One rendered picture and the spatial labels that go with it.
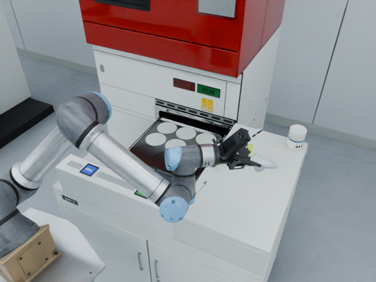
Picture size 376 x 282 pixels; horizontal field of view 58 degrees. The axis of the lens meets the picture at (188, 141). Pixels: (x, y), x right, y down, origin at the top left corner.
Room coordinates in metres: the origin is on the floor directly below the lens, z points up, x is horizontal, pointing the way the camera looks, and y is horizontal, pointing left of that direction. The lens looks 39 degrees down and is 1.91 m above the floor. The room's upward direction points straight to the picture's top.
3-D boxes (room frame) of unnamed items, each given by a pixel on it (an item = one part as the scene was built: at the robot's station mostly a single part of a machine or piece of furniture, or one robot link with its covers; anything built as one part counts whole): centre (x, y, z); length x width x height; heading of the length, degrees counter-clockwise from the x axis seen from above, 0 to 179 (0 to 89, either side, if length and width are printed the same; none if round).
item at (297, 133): (1.16, -0.47, 1.01); 0.07 x 0.07 x 0.10
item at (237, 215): (0.98, -0.25, 0.89); 0.62 x 0.35 x 0.14; 154
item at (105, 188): (0.94, 0.28, 0.89); 0.55 x 0.09 x 0.14; 64
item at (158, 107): (1.43, -0.02, 0.89); 0.44 x 0.02 x 0.10; 64
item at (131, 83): (1.52, 0.13, 1.02); 0.82 x 0.03 x 0.40; 64
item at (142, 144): (1.24, 0.06, 0.90); 0.34 x 0.34 x 0.01; 64
